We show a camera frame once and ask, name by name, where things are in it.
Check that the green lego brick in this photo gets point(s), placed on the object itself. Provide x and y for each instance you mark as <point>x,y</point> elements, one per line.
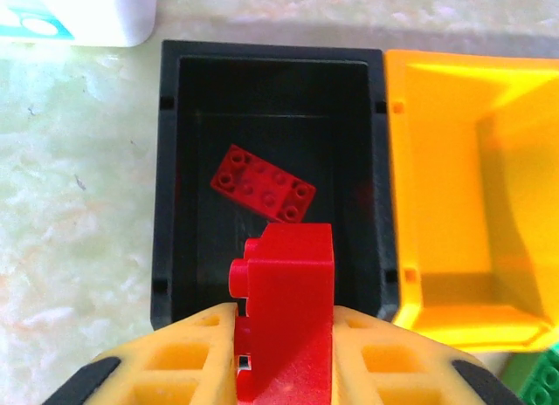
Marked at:
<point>543,374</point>

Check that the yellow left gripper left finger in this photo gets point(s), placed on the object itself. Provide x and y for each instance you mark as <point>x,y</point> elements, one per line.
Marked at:
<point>174,361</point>

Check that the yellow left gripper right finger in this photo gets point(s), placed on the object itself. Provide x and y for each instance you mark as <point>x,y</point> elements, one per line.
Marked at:
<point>393,361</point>

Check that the black plastic bin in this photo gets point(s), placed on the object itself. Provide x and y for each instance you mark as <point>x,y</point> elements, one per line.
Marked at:
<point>279,95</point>

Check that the red flat lego plate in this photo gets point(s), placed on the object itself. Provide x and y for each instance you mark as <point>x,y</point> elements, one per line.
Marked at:
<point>262,184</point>

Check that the red slope lego brick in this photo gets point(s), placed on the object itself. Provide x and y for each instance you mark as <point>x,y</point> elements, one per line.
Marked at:
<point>288,291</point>

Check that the yellow plastic bin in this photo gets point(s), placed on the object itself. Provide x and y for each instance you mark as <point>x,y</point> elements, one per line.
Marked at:
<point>436,182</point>

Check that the white storage box blue lid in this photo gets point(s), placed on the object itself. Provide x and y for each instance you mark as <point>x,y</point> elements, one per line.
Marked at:
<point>109,12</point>

